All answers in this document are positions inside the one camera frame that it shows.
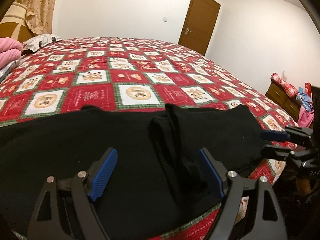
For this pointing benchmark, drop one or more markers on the pink bag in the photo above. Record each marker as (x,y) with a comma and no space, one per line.
(306,117)

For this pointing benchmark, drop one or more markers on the red plaid cloth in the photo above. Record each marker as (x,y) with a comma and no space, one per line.
(285,85)

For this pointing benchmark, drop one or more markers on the folded pink quilt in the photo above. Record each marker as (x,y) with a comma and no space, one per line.
(8,52)

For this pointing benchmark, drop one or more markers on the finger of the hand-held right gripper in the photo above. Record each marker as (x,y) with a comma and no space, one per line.
(275,152)
(273,135)

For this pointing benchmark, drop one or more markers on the grey zigzag pillow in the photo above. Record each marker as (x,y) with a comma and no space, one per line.
(40,41)

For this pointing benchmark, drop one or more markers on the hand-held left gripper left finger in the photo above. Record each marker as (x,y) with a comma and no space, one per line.
(102,175)

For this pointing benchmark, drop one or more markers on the black pants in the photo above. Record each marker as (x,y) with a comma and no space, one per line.
(100,142)

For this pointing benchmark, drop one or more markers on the brown wooden door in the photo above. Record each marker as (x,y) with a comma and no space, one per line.
(200,22)

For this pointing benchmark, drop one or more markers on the beige patterned curtain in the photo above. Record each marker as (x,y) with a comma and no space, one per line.
(40,7)

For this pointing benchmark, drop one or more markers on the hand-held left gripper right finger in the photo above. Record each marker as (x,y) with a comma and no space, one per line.
(212,175)

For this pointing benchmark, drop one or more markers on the wooden dresser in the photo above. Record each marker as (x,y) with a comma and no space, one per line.
(280,97)

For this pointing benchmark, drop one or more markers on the blue cloth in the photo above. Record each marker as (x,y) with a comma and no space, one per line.
(303,100)

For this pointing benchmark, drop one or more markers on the cream and brown headboard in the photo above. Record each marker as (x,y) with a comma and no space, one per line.
(12,27)

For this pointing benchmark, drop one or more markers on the grey patterned folded quilt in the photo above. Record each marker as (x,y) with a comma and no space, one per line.
(7,70)

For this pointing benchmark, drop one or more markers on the red printed bed sheet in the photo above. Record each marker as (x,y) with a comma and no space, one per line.
(140,70)

